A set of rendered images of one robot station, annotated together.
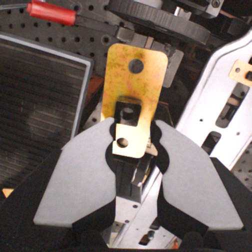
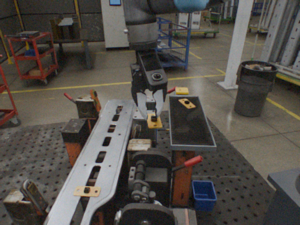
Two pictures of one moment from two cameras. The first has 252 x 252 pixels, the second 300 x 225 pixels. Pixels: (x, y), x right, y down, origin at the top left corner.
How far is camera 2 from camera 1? 0.49 m
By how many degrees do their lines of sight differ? 34
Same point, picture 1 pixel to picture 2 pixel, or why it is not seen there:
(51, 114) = (181, 131)
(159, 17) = (152, 152)
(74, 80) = (175, 141)
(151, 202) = (122, 126)
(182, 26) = (144, 152)
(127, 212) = (138, 114)
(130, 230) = (129, 111)
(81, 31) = not seen: outside the picture
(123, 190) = (143, 122)
